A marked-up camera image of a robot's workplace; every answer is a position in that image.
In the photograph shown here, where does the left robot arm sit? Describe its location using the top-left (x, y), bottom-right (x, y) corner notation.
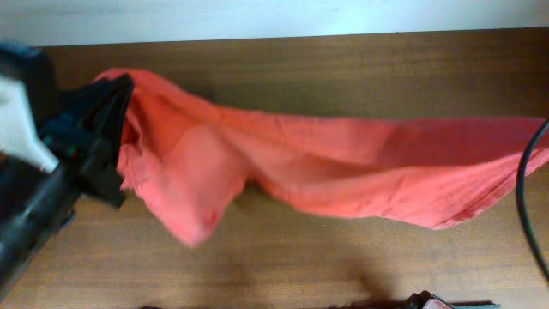
top-left (1, 75), bottom-right (134, 295)

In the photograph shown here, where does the red printed t-shirt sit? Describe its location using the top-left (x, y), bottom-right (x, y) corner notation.
top-left (103, 69), bottom-right (542, 246)

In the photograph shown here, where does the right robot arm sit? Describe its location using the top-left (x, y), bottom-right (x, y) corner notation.
top-left (398, 290), bottom-right (502, 309)

